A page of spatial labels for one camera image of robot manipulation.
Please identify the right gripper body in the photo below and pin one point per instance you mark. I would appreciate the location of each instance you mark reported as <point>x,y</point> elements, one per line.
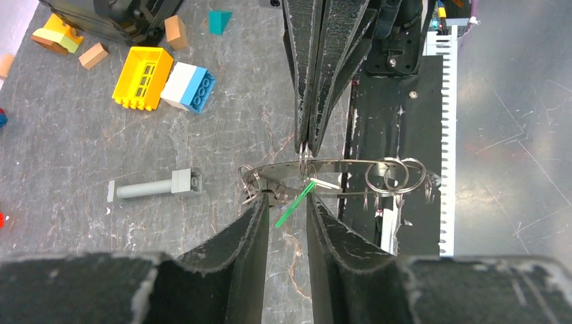
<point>399,36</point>

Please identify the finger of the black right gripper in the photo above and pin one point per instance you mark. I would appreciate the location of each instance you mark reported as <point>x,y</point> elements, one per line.
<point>302,20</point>
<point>342,26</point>

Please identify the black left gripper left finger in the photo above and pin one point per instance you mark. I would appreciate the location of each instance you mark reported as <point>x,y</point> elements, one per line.
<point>219,281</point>

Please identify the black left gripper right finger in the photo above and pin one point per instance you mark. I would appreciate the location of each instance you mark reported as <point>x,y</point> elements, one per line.
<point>354,281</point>

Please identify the silver key with ring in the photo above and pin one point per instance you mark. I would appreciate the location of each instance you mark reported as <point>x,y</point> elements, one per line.
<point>255,185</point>

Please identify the perforated metal ring plate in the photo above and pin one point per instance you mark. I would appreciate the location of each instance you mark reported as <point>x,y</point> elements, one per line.
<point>344,178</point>

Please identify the green key tag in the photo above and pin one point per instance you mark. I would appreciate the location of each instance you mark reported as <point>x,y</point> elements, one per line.
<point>295,204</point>

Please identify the teal small block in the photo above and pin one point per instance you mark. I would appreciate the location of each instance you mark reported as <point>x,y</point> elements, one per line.
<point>218,21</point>

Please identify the grey toy axle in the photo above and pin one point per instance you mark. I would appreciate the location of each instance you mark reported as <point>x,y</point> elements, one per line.
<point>183,181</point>

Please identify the white and blue brick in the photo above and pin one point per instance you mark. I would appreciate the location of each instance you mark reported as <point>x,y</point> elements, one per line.
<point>188,87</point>

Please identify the dark grey hard case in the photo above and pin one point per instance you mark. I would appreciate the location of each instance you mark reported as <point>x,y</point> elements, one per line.
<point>131,22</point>

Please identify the yellow window brick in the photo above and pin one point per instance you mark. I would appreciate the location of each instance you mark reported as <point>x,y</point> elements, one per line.
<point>143,78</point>

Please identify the tan wooden block near case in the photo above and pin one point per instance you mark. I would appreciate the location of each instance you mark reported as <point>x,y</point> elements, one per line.
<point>93,56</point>

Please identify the orange green brown brick stack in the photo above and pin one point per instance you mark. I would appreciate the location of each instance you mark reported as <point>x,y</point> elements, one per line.
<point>57,36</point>

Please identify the red and blue brick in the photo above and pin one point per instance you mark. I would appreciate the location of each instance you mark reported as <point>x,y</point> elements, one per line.
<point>3,118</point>

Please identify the light wooden block at wall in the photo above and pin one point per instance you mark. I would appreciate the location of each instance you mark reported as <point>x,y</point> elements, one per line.
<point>5,65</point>

